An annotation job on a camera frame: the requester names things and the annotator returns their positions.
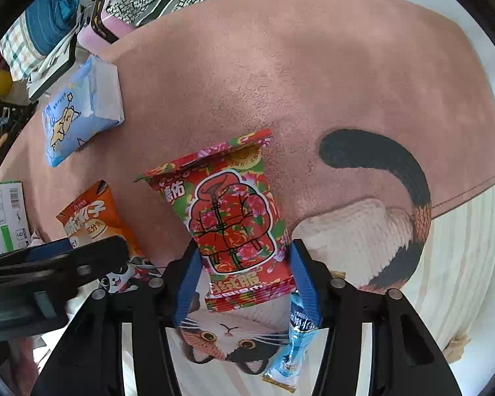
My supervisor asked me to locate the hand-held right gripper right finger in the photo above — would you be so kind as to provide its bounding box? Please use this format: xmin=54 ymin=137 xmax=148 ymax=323
xmin=288 ymin=238 xmax=463 ymax=396

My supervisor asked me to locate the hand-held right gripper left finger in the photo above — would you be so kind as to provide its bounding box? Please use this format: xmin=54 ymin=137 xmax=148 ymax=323
xmin=33 ymin=240 xmax=201 ymax=396

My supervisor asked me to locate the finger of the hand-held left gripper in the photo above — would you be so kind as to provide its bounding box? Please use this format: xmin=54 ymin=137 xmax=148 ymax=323
xmin=0 ymin=239 xmax=74 ymax=271
xmin=0 ymin=235 xmax=129 ymax=290

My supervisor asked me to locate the red floral snack packet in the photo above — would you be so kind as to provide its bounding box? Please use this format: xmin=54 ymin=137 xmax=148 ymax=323
xmin=134 ymin=129 xmax=298 ymax=313

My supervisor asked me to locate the panda print snack packet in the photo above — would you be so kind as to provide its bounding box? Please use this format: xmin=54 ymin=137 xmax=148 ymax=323
xmin=97 ymin=256 xmax=164 ymax=295

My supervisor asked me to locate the orange snack packet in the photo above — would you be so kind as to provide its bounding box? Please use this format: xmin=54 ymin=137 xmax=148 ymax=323
xmin=56 ymin=180 xmax=146 ymax=265

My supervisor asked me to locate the white cardboard box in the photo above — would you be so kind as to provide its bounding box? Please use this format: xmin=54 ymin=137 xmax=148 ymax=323
xmin=0 ymin=180 xmax=31 ymax=260

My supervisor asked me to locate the small blue snack packet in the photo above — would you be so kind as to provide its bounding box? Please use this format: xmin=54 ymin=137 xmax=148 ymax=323
xmin=262 ymin=291 xmax=319 ymax=392

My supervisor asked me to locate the light blue cartoon packet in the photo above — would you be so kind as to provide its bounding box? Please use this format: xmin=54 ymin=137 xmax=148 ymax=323
xmin=41 ymin=55 xmax=125 ymax=168

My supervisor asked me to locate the plaid cloth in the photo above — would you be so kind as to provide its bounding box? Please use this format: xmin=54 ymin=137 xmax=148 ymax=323
xmin=0 ymin=12 xmax=80 ymax=84

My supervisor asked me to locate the pink cat print blanket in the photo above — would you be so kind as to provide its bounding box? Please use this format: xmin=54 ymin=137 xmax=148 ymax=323
xmin=0 ymin=0 xmax=495 ymax=396

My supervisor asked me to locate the pink and black box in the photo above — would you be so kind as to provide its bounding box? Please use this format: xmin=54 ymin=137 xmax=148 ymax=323
xmin=78 ymin=0 xmax=133 ymax=56

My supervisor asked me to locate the blue cloth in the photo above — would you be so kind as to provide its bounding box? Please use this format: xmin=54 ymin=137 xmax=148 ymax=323
xmin=25 ymin=0 xmax=82 ymax=56

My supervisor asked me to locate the black white patterned cloth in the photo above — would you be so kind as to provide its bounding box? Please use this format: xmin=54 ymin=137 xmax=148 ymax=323
xmin=105 ymin=0 xmax=212 ymax=29

